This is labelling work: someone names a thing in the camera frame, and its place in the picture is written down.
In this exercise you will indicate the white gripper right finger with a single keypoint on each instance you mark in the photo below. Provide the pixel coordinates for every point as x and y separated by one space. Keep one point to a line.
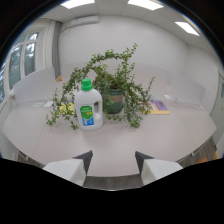
156 168

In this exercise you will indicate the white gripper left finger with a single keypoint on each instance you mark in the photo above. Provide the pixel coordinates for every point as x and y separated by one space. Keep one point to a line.
71 168

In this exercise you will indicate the white laundry detergent bottle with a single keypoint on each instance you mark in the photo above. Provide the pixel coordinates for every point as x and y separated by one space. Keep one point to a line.
88 110

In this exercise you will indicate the yellow booklet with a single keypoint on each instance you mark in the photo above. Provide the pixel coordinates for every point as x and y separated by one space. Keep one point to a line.
67 107

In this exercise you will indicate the purple and yellow book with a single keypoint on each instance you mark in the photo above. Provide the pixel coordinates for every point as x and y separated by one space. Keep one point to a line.
157 107

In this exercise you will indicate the green ceramic plant pot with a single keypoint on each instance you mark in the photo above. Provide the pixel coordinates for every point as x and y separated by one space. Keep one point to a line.
115 101

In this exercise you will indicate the white desk divider panel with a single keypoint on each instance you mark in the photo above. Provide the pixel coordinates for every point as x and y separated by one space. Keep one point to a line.
33 85
188 89

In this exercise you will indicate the green leafy potted plant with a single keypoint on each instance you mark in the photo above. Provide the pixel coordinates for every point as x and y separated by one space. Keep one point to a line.
110 83

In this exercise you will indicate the grey curtain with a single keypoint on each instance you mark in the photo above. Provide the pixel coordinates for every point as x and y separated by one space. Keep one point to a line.
55 50

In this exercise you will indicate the ceiling light panel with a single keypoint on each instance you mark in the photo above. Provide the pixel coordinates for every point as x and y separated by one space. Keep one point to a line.
77 3
145 4
187 28

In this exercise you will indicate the white air conditioner unit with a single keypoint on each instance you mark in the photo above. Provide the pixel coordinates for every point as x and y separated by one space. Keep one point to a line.
80 22

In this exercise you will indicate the window with white frame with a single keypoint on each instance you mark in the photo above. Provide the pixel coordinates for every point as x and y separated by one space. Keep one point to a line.
21 60

